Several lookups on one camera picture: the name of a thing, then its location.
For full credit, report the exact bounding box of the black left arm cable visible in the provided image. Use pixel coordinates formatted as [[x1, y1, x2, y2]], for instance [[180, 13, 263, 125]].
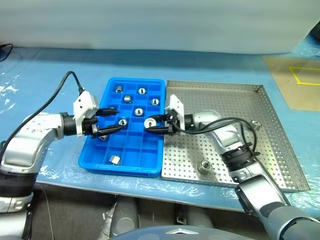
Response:
[[0, 70, 86, 153]]

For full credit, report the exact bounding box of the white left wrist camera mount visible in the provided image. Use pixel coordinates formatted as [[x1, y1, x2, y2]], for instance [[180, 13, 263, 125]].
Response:
[[72, 90, 100, 139]]

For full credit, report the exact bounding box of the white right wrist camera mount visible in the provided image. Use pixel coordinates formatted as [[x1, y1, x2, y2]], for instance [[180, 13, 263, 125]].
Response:
[[164, 94, 186, 131]]

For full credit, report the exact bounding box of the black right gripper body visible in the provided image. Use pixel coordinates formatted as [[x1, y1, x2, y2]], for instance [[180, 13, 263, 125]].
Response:
[[163, 112, 182, 136]]

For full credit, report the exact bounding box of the dark grey rounded shape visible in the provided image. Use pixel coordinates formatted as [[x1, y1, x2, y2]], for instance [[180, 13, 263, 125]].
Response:
[[99, 197, 141, 240], [184, 207, 213, 228]]

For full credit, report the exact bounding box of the blue compartment tray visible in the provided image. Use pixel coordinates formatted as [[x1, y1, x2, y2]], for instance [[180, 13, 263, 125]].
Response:
[[77, 77, 166, 178]]

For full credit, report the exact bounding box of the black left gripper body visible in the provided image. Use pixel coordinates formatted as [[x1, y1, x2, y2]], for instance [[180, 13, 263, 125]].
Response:
[[81, 113, 101, 139]]

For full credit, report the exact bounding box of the blue-grey robot torso cover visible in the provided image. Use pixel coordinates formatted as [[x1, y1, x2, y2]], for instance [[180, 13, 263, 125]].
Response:
[[109, 224, 258, 240]]

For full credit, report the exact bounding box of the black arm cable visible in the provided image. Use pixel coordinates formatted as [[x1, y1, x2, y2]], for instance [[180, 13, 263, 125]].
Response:
[[0, 70, 86, 153], [172, 117, 261, 157]]

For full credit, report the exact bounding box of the brown cardboard sheet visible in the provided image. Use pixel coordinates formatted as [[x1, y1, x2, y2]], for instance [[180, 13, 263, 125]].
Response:
[[262, 56, 320, 111]]

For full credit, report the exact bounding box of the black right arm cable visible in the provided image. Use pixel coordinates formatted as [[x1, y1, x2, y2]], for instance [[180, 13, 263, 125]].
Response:
[[172, 117, 261, 157]]

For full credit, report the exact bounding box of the thin black cable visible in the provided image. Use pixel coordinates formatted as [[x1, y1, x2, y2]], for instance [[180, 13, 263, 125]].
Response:
[[0, 43, 13, 62]]

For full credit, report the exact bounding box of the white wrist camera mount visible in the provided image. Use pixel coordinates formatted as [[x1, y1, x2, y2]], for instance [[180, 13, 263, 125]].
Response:
[[72, 90, 100, 139], [164, 94, 186, 131]]

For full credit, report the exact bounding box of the perforated metal tray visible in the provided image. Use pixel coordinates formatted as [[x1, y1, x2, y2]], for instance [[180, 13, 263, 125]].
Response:
[[159, 79, 311, 193]]

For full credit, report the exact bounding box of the blue plastic table cover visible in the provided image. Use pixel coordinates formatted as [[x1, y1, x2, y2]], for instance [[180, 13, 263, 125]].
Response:
[[0, 47, 320, 213]]

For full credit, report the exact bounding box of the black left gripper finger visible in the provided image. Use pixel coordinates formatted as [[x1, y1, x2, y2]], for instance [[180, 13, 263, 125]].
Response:
[[96, 107, 120, 117], [94, 124, 125, 138]]

